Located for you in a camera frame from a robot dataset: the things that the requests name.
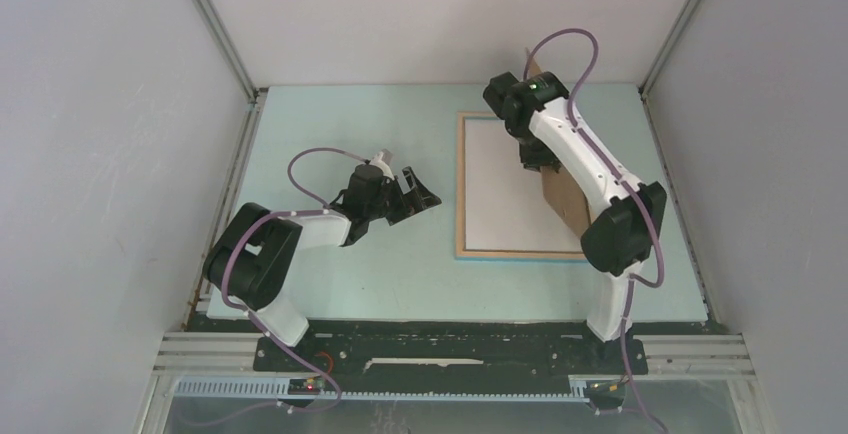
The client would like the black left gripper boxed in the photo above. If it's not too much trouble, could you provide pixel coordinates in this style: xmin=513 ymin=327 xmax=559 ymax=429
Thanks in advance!
xmin=365 ymin=167 xmax=440 ymax=227

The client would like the wooden picture frame with glass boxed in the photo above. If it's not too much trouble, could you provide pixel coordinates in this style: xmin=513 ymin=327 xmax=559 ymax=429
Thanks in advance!
xmin=454 ymin=110 xmax=591 ymax=263

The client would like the hot air balloon photo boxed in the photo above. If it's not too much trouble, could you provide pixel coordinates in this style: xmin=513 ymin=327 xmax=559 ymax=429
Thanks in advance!
xmin=463 ymin=116 xmax=584 ymax=253

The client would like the brown cardboard backing board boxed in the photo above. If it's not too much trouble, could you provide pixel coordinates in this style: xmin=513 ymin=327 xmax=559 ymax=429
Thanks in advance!
xmin=524 ymin=46 xmax=592 ymax=240

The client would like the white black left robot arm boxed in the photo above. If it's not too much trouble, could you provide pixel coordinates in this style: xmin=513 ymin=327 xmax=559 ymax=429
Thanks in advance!
xmin=202 ymin=161 xmax=442 ymax=371

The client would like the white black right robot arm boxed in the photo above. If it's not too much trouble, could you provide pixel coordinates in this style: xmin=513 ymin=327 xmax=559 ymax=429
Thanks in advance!
xmin=483 ymin=72 xmax=667 ymax=372

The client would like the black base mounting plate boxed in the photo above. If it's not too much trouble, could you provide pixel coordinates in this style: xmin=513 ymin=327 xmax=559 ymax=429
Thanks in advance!
xmin=293 ymin=320 xmax=649 ymax=396

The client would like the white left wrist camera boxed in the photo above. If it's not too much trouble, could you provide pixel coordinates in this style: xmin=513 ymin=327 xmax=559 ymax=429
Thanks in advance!
xmin=368 ymin=149 xmax=395 ymax=180

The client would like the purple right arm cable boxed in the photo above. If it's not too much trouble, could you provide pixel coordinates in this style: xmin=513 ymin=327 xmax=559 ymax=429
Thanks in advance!
xmin=521 ymin=28 xmax=670 ymax=432

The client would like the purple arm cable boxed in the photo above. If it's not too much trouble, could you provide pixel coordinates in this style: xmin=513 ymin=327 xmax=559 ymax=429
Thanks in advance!
xmin=521 ymin=28 xmax=670 ymax=432
xmin=218 ymin=147 xmax=372 ymax=430

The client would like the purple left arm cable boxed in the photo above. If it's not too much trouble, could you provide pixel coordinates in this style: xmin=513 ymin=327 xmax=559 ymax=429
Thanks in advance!
xmin=218 ymin=147 xmax=372 ymax=430

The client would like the left aluminium corner post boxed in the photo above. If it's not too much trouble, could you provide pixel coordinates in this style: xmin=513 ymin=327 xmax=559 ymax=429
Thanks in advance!
xmin=192 ymin=0 xmax=259 ymax=103

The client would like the aluminium corner post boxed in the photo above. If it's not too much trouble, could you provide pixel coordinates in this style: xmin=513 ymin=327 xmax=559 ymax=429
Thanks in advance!
xmin=192 ymin=0 xmax=259 ymax=103
xmin=639 ymin=0 xmax=704 ymax=100

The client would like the right aluminium corner post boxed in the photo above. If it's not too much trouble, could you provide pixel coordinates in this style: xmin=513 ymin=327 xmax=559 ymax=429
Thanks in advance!
xmin=639 ymin=0 xmax=704 ymax=100

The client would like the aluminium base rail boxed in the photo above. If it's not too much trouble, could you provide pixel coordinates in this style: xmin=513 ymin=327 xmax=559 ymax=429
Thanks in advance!
xmin=152 ymin=333 xmax=755 ymax=403

